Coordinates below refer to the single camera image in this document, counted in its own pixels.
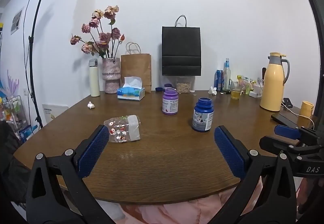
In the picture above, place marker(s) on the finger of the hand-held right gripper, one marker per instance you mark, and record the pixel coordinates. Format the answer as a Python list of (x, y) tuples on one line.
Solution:
[(278, 143), (287, 131)]

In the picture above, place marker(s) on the pile of snack packets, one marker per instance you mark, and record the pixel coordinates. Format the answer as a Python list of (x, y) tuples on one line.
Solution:
[(245, 83)]

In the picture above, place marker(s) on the clear jar of grains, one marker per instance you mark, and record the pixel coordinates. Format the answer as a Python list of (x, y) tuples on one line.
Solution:
[(183, 85)]

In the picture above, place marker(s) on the pink cloth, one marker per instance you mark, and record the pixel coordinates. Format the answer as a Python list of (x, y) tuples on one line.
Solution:
[(182, 210)]

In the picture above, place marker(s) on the dark cloth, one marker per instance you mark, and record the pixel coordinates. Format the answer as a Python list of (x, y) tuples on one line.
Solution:
[(11, 163)]

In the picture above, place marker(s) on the crumpled white paper ball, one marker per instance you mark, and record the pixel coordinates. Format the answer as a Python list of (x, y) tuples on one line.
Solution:
[(91, 105)]

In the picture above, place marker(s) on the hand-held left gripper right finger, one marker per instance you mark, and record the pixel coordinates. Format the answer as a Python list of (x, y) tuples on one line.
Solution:
[(229, 153)]

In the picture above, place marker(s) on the small black charger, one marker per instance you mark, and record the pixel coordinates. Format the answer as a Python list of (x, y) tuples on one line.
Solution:
[(288, 102)]

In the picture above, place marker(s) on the blue pill bottle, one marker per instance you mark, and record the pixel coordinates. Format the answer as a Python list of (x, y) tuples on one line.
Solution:
[(203, 119)]

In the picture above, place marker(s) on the wall picture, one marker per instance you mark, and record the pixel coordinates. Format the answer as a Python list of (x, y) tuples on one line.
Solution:
[(15, 20)]

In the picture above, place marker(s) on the blue tissue box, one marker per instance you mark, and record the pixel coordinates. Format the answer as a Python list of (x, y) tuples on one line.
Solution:
[(131, 92)]

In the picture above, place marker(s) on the small blue lid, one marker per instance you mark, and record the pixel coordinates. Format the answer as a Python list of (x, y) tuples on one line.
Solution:
[(159, 89)]

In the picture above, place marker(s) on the dried pink roses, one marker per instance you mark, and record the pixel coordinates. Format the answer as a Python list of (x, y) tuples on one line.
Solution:
[(101, 36)]

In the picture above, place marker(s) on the brown paper bag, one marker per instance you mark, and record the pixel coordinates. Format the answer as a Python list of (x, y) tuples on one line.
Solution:
[(136, 69)]

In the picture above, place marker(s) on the blue drink can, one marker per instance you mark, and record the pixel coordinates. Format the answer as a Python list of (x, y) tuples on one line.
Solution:
[(218, 79)]

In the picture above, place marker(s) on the white cardboard box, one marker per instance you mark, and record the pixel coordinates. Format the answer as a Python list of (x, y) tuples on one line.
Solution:
[(53, 112)]

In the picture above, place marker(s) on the black paper bag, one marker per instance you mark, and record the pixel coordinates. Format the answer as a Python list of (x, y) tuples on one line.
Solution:
[(181, 49)]

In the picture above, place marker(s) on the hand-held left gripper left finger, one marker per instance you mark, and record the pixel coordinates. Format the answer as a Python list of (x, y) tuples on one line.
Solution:
[(92, 150)]

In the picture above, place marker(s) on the clear glass bottle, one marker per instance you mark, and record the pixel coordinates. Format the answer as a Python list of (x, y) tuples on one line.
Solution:
[(226, 74)]

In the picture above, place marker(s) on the small purple lid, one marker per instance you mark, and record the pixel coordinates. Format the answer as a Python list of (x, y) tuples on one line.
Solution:
[(167, 86)]

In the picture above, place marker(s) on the yellow cup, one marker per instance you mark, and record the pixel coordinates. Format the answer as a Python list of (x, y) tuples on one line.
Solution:
[(306, 109)]

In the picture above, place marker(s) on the crumpled white tissue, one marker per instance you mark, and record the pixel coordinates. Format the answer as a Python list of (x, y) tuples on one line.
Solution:
[(213, 90)]

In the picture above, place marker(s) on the black light stand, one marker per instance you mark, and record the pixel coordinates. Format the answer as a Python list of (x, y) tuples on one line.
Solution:
[(33, 57)]

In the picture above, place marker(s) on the glass of yellow drink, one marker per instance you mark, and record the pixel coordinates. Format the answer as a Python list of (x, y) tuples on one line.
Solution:
[(236, 90)]

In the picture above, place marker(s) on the purple pill bottle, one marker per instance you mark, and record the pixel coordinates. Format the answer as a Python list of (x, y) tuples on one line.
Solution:
[(170, 102)]

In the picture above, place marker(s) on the black smartphone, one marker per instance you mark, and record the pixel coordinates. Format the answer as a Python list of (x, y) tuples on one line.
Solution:
[(283, 119)]

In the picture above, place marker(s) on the yellow thermos jug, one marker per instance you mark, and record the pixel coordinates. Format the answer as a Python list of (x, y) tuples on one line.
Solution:
[(272, 82)]

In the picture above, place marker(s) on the white thermos bottle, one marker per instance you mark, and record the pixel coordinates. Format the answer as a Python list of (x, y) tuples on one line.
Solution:
[(94, 78)]

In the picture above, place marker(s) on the pink ceramic vase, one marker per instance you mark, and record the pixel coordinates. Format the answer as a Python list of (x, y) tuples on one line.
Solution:
[(111, 74)]

